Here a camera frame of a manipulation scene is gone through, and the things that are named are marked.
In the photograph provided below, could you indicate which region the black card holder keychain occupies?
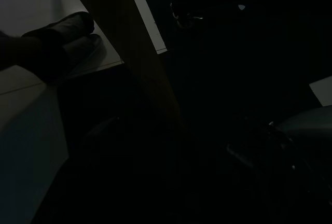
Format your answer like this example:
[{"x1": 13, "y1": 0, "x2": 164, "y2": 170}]
[{"x1": 169, "y1": 1, "x2": 205, "y2": 30}]

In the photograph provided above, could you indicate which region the black robot foot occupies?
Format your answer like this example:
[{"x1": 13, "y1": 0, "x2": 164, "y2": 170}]
[{"x1": 0, "y1": 11, "x2": 95, "y2": 85}]

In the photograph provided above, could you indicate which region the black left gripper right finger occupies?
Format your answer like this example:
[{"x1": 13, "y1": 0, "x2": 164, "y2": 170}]
[{"x1": 226, "y1": 142, "x2": 313, "y2": 224}]

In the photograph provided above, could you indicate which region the brown foam mat tile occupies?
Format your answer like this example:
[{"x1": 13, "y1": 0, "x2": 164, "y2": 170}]
[{"x1": 63, "y1": 0, "x2": 183, "y2": 128}]

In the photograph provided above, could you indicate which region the white paper sheet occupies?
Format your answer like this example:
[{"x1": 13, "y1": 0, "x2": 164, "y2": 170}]
[{"x1": 308, "y1": 75, "x2": 332, "y2": 107}]

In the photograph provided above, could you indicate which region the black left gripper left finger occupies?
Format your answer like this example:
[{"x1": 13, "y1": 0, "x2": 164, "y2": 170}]
[{"x1": 30, "y1": 64, "x2": 168, "y2": 224}]

